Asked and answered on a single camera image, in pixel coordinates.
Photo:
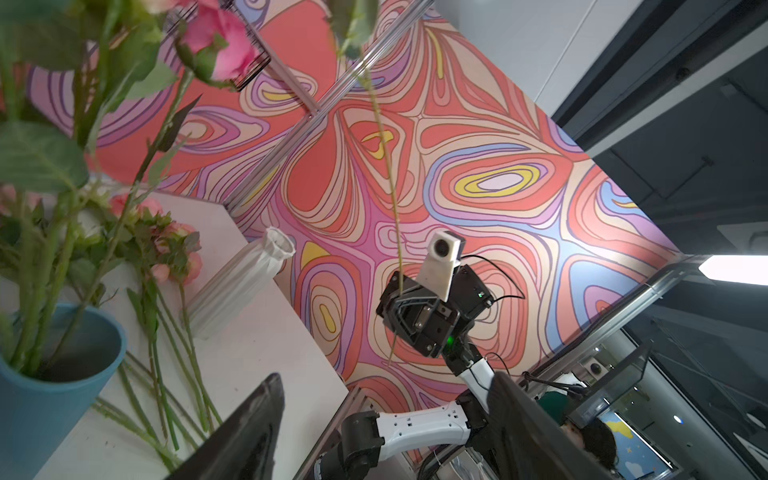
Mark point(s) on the bunch of artificial flowers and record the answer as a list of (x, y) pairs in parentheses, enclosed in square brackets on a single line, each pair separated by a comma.
[(164, 255)]

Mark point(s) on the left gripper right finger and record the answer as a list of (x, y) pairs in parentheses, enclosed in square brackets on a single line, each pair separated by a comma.
[(527, 443)]

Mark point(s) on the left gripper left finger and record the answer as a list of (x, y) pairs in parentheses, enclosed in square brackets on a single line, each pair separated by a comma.
[(243, 447)]

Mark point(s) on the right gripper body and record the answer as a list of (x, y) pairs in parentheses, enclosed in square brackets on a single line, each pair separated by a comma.
[(430, 325)]

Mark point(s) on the red rose flower stem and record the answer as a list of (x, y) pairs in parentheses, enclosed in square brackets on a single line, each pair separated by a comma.
[(352, 24)]

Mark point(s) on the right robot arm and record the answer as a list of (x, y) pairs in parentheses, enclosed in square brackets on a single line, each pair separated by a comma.
[(367, 438)]

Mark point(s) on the white ribbed vase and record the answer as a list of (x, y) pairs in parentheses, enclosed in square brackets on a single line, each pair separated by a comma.
[(236, 284)]

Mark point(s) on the magenta rose flower stem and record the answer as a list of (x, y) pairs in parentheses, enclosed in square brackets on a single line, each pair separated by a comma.
[(51, 93)]

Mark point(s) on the teal cylindrical vase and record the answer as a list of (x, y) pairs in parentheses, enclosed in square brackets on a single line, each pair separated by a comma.
[(38, 414)]

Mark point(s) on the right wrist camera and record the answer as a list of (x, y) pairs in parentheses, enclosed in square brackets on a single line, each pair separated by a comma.
[(443, 256)]

